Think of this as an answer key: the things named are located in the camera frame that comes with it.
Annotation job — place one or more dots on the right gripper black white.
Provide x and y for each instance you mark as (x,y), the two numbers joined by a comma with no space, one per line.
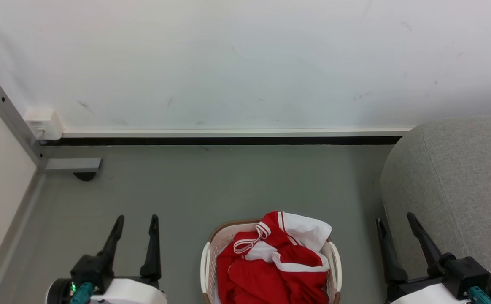
(465,274)

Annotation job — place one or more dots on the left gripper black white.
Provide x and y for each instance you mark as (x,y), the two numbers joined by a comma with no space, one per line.
(98,274)

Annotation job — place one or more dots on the red shirt with white trim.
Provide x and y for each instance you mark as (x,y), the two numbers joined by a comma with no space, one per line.
(262,283)

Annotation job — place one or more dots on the white plastic laundry basket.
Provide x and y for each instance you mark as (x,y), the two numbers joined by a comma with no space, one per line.
(211,253)

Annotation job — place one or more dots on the grey fabric sofa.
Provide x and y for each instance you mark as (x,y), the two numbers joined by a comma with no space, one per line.
(452,181)

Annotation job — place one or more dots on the white and black baseboard strip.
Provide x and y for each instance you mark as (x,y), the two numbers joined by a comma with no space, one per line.
(228,136)

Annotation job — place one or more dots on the white plastic junction box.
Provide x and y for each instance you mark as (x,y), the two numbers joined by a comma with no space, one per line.
(45,122)

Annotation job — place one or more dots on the black round frame foot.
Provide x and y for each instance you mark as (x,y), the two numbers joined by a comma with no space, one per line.
(85,175)

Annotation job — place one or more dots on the grey metal frame post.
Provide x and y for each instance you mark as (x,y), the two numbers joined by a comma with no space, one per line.
(13,118)

